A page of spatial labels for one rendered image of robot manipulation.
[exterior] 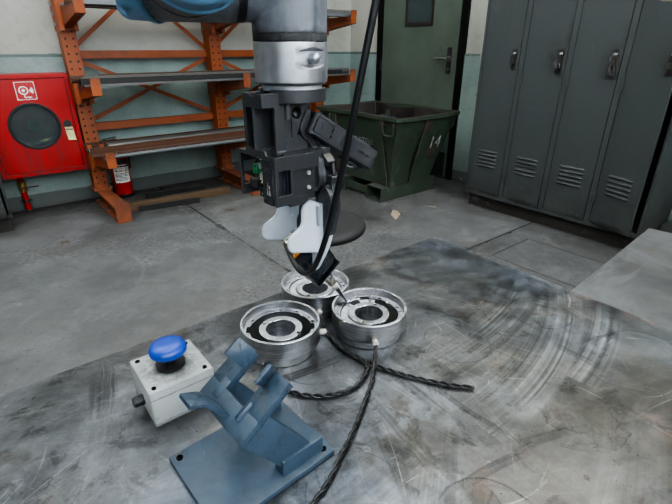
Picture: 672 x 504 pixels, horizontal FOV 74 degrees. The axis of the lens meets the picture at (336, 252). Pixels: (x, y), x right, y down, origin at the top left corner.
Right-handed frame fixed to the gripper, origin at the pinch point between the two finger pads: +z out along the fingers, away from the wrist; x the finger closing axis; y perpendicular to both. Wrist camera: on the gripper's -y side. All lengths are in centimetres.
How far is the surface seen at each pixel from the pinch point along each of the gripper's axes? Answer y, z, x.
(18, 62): -28, -14, -372
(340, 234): -58, 31, -60
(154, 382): 21.4, 8.7, -0.4
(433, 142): -279, 48, -189
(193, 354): 16.1, 8.7, -2.1
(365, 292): -10.5, 9.7, -0.5
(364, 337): -3.3, 10.7, 6.6
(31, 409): 32.0, 13.2, -10.7
